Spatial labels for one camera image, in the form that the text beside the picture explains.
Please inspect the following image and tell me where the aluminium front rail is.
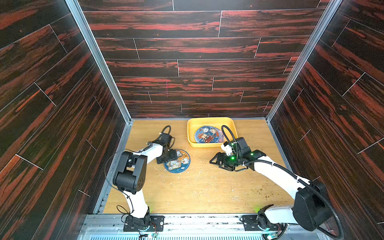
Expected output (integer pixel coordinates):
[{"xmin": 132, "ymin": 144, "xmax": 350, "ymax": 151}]
[{"xmin": 76, "ymin": 213, "xmax": 334, "ymax": 240}]

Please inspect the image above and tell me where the blue cartoon animals coaster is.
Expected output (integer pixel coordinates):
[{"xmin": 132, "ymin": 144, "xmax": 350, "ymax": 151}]
[{"xmin": 164, "ymin": 149, "xmax": 191, "ymax": 174}]

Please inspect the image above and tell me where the blue red car coaster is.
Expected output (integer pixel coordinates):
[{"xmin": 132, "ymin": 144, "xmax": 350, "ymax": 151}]
[{"xmin": 195, "ymin": 126, "xmax": 224, "ymax": 144}]

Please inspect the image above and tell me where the aluminium corner post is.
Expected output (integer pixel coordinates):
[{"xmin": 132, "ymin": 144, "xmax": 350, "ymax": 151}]
[
  {"xmin": 266, "ymin": 0, "xmax": 343, "ymax": 122},
  {"xmin": 65, "ymin": 0, "xmax": 133, "ymax": 123}
]

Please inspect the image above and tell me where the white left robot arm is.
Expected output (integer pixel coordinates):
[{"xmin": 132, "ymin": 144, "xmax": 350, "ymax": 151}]
[{"xmin": 113, "ymin": 133, "xmax": 178, "ymax": 231}]

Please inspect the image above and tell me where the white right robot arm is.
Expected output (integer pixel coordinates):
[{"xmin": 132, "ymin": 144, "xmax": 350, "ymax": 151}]
[{"xmin": 210, "ymin": 138, "xmax": 333, "ymax": 231}]

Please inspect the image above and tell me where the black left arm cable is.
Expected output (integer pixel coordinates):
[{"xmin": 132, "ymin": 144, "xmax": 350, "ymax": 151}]
[{"xmin": 104, "ymin": 125, "xmax": 176, "ymax": 223}]

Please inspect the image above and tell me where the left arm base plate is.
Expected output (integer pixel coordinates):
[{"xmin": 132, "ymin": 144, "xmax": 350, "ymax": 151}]
[{"xmin": 123, "ymin": 215, "xmax": 165, "ymax": 232}]

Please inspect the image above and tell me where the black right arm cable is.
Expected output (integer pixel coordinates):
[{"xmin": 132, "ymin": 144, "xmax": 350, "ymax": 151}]
[{"xmin": 221, "ymin": 124, "xmax": 344, "ymax": 240}]

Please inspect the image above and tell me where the aluminium corner post right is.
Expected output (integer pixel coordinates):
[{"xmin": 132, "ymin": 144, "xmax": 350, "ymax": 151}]
[{"xmin": 266, "ymin": 0, "xmax": 343, "ymax": 122}]

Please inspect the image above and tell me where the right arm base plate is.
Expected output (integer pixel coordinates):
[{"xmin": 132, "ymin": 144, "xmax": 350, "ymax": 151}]
[{"xmin": 240, "ymin": 215, "xmax": 285, "ymax": 232}]

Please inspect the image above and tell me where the aluminium corner post left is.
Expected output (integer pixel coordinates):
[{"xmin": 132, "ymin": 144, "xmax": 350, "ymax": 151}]
[{"xmin": 65, "ymin": 0, "xmax": 133, "ymax": 123}]

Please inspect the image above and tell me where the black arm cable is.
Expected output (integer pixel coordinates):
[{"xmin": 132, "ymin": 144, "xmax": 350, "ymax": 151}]
[
  {"xmin": 104, "ymin": 125, "xmax": 176, "ymax": 223},
  {"xmin": 221, "ymin": 124, "xmax": 344, "ymax": 240}
]

